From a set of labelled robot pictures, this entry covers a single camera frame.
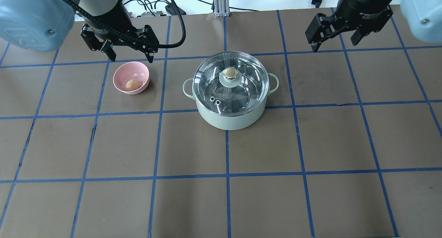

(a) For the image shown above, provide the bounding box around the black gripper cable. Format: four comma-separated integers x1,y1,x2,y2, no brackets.
48,0,187,48

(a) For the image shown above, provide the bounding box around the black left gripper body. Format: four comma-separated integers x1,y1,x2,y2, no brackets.
80,13,160,54

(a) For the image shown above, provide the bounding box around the mint green pot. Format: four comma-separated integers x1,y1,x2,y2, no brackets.
182,73,279,130

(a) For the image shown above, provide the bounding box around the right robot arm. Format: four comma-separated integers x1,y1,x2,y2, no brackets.
305,0,442,52

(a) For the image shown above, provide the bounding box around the aluminium frame post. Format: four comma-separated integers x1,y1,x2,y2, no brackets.
213,0,230,17

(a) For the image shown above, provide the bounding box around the pink bowl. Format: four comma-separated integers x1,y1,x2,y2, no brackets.
113,61,151,95

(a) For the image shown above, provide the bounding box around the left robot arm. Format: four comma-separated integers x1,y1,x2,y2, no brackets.
0,0,159,62

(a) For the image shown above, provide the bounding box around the brown egg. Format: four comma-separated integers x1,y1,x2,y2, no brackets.
125,79,142,92

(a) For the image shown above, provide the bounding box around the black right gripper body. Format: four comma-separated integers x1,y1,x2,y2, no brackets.
305,6,393,44

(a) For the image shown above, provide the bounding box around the glass pot lid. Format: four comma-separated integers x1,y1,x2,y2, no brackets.
192,51,274,117

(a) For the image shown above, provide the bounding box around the black power adapter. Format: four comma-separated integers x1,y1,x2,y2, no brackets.
165,3,186,16

